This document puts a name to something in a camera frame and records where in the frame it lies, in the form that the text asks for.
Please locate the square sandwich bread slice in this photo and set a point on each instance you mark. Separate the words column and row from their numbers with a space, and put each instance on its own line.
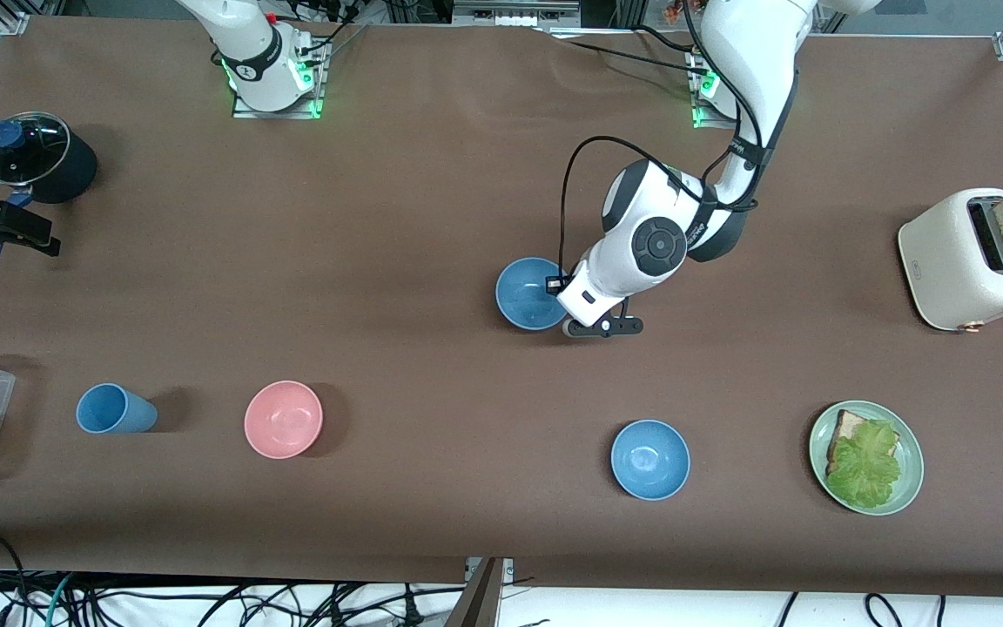
column 845, row 428

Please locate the cream white toaster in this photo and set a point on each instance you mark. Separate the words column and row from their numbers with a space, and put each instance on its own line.
column 945, row 261

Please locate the orange background item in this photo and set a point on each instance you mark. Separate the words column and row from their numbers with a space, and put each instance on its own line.
column 680, row 9

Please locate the blue bowl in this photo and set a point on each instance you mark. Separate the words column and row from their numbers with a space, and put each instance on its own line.
column 650, row 460
column 523, row 292

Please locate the glass lid with blue knob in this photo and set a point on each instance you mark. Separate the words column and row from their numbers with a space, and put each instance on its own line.
column 18, row 148

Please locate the green lettuce leaf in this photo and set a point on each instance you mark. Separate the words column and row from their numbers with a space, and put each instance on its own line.
column 867, row 466

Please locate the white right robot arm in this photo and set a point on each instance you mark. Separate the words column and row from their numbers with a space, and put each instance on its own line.
column 249, row 43

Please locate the pale green plate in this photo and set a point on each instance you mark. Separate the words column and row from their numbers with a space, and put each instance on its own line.
column 911, row 461

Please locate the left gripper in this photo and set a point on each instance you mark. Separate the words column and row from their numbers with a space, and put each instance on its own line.
column 562, row 281

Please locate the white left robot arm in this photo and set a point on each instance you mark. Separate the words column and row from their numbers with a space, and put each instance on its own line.
column 754, row 52

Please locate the aluminium corner bracket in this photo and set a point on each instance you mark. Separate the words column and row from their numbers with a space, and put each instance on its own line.
column 493, row 568
column 14, row 24

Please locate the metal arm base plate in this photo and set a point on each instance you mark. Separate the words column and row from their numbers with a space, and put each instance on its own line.
column 275, row 114
column 709, row 120

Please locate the grey power strip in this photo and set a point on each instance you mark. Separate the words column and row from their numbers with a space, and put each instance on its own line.
column 510, row 16

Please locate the pink bowl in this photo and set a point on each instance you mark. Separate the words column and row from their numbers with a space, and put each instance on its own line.
column 283, row 420

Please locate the dark metal post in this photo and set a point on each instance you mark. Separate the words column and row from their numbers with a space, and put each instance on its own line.
column 475, row 605

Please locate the blue cup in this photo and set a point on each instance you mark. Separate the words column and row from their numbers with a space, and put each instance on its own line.
column 114, row 409

